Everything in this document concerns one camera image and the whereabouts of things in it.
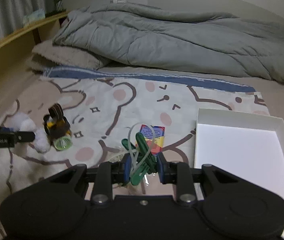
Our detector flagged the green clothes pegs with string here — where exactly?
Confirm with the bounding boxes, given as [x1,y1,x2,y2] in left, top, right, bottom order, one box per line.
[121,122,157,173]

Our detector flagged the bag of rubber bands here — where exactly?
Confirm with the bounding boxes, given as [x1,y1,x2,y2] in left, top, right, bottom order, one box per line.
[109,153,149,196]

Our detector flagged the colourful playing card box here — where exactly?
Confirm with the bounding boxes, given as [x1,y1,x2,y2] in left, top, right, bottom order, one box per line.
[139,124,165,155]

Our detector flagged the cartoon bear print blanket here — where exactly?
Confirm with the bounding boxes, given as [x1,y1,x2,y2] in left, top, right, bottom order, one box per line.
[0,74,269,239]

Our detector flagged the wooden bedside shelf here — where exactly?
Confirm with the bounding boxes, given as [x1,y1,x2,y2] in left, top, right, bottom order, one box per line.
[0,12,67,104]

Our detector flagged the white shallow cardboard box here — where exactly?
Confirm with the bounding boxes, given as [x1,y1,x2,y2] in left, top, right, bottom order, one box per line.
[193,108,284,240]

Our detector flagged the beige fleece blanket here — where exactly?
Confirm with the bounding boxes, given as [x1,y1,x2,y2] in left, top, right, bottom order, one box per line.
[26,40,110,70]

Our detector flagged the grey quilted duvet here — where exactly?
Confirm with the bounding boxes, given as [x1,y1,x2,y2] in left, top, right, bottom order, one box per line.
[53,3,284,83]

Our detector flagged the dark glass bottle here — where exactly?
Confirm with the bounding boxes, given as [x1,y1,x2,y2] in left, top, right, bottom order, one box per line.
[54,0,64,12]

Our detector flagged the yellow headlamp with strap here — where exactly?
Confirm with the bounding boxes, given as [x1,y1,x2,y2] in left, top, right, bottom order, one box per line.
[43,103,73,151]

